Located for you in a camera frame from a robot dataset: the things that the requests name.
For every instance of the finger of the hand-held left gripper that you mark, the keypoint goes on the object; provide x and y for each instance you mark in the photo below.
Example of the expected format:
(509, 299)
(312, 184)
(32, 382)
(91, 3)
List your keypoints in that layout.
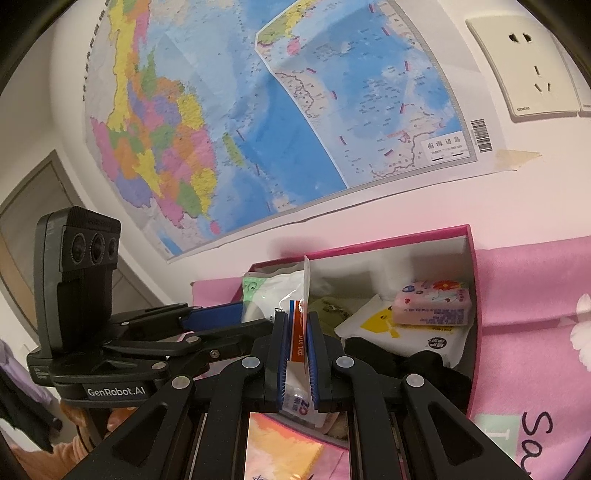
(207, 318)
(221, 346)

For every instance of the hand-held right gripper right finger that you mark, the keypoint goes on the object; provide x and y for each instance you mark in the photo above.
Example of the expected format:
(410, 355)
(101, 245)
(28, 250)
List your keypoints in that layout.
(314, 360)

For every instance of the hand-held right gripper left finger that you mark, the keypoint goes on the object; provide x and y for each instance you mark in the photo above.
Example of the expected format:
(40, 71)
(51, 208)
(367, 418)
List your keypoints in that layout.
(279, 360)

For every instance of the white packet with red print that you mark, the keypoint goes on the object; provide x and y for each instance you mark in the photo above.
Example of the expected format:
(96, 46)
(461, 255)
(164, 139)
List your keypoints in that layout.
(298, 337)

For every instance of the green plush toy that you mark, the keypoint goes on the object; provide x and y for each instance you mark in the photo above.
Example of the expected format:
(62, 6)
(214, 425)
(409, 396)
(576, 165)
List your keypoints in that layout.
(330, 314)

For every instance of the cotton swab bag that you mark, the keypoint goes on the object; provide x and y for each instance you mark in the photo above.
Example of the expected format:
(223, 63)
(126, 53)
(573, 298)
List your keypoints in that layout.
(272, 295)

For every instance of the white packet with yellow print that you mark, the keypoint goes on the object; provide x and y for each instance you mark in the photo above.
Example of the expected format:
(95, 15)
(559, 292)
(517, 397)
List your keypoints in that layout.
(378, 323)

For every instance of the black knitted cloth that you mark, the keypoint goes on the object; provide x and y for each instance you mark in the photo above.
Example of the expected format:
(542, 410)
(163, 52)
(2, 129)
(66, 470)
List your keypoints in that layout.
(392, 360)

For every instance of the pastel tissue box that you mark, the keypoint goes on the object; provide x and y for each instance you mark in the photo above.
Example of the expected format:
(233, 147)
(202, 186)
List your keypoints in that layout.
(281, 450)

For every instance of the pink floral tissue pack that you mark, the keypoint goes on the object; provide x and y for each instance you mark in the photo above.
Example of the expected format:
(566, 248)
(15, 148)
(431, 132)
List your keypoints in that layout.
(434, 302)

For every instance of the pink cardboard box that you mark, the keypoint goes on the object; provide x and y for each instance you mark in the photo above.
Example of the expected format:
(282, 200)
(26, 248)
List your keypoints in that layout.
(415, 258)

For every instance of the person's left forearm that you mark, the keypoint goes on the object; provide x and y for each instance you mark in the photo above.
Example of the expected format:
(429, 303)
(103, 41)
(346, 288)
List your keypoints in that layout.
(41, 461)

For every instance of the person's left hand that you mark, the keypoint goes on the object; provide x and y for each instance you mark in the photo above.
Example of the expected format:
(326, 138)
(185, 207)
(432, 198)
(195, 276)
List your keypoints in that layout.
(78, 424)

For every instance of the grey door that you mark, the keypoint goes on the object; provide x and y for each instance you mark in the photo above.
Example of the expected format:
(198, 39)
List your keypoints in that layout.
(27, 221)

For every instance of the dark hanging clothes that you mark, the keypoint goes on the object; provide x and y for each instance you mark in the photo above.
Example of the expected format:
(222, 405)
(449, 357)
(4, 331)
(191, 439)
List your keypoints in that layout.
(23, 406)

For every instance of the pink printed blanket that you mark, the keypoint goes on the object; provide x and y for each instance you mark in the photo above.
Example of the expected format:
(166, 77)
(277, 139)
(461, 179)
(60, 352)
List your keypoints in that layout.
(531, 346)

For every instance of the beige tape strip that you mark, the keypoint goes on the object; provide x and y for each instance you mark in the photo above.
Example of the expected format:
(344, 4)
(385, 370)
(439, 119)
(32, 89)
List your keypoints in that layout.
(517, 159)

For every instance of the colourful wall map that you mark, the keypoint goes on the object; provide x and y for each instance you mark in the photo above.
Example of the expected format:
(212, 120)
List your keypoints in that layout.
(277, 115)

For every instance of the white wall outlet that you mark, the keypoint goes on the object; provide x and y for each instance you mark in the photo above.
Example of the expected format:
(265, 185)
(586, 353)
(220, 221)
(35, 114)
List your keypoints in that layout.
(582, 87)
(521, 69)

